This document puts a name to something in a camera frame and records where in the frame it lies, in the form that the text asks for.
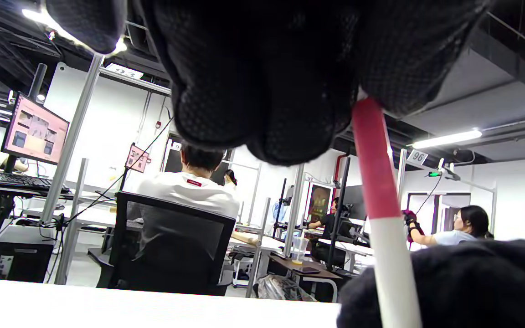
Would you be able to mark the person's right hand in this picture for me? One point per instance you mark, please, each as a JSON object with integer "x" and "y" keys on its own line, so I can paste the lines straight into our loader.
{"x": 481, "y": 291}

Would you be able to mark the person's left hand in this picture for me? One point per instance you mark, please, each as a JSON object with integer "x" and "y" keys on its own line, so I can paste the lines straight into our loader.
{"x": 267, "y": 68}

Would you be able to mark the white twist pen red cap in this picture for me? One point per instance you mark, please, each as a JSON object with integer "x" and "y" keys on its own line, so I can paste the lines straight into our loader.
{"x": 374, "y": 159}

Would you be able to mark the brown top white side table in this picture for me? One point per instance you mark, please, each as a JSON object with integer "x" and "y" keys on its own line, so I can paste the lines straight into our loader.
{"x": 326, "y": 274}

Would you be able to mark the ceiling tube light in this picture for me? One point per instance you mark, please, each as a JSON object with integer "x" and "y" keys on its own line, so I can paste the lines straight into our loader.
{"x": 447, "y": 139}

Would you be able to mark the small pink screen tablet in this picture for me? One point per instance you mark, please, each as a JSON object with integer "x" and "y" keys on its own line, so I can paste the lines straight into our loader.
{"x": 137, "y": 158}

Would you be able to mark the cardboard tube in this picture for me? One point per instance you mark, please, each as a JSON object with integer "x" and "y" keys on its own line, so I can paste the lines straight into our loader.
{"x": 244, "y": 238}

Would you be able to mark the black smartphone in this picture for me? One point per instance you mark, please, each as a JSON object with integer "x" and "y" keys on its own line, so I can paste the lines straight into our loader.
{"x": 307, "y": 270}

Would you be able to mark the clear plastic cup with straw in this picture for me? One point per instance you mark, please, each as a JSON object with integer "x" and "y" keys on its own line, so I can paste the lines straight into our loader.
{"x": 300, "y": 250}

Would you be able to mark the crumpled plastic bag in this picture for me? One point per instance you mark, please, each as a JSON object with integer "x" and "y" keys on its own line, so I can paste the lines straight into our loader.
{"x": 285, "y": 289}

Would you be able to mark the black mesh office chair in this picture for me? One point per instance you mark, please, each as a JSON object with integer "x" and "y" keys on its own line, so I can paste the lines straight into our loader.
{"x": 176, "y": 246}

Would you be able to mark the white desk with metal legs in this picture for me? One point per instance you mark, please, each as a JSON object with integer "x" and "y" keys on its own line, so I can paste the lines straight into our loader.
{"x": 94, "y": 217}

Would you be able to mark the computer monitor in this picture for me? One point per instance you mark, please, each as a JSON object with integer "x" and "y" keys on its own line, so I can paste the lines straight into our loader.
{"x": 34, "y": 132}

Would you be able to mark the black keyboard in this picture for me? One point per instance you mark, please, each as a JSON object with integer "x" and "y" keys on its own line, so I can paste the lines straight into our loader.
{"x": 12, "y": 178}

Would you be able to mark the black computer tower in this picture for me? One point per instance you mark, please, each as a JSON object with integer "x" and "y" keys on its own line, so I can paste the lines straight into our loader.
{"x": 21, "y": 255}

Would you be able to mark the aluminium frame post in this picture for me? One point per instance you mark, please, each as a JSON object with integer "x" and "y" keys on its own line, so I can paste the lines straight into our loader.
{"x": 71, "y": 136}

